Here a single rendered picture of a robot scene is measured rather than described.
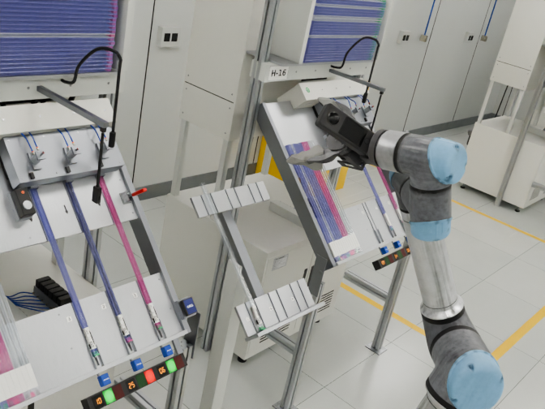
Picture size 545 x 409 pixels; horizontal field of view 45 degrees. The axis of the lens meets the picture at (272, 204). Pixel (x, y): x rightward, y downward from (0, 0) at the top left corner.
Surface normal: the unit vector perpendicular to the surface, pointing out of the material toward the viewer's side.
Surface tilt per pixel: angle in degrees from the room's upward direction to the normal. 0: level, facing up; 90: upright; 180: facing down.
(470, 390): 83
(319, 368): 0
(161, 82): 90
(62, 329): 45
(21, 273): 0
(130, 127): 90
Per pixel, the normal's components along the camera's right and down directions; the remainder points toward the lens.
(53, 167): 0.66, -0.35
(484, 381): 0.14, 0.30
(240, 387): 0.19, -0.90
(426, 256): -0.26, 0.49
